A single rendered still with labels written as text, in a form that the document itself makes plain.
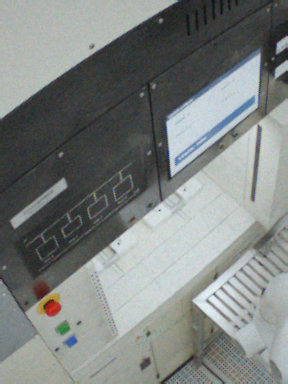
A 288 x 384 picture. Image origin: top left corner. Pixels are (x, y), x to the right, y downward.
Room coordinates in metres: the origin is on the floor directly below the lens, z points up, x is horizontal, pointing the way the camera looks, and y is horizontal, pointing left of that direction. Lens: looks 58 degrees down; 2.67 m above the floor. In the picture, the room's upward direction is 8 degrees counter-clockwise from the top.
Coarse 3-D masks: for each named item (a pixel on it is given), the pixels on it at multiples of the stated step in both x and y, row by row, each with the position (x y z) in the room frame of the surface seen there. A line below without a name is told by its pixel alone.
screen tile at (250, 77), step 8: (240, 72) 0.91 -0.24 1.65; (248, 72) 0.92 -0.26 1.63; (232, 80) 0.89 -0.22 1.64; (240, 80) 0.91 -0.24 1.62; (248, 80) 0.92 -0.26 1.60; (224, 88) 0.88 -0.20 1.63; (232, 88) 0.89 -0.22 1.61; (248, 88) 0.92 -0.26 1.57; (240, 96) 0.91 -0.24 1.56; (248, 96) 0.92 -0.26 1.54; (224, 104) 0.88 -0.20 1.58; (232, 104) 0.89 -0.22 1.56; (224, 112) 0.88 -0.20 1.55
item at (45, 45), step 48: (0, 0) 0.64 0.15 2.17; (48, 0) 0.68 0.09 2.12; (96, 0) 0.73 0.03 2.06; (144, 0) 0.78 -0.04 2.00; (0, 48) 0.63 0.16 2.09; (48, 48) 0.67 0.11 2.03; (96, 48) 0.72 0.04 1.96; (0, 96) 0.62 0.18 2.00; (192, 96) 0.83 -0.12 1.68; (96, 192) 0.68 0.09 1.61; (48, 240) 0.61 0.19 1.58
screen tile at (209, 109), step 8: (200, 104) 0.84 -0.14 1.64; (208, 104) 0.85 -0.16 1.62; (184, 112) 0.81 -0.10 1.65; (192, 112) 0.83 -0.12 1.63; (200, 112) 0.84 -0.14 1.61; (208, 112) 0.85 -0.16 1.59; (176, 120) 0.80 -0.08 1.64; (184, 120) 0.81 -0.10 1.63; (192, 120) 0.82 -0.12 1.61; (208, 120) 0.85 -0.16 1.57; (176, 128) 0.80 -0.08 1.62; (192, 128) 0.82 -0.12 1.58; (200, 128) 0.84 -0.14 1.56; (184, 136) 0.81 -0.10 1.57; (192, 136) 0.82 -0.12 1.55; (176, 144) 0.80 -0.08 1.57; (184, 144) 0.81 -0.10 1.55
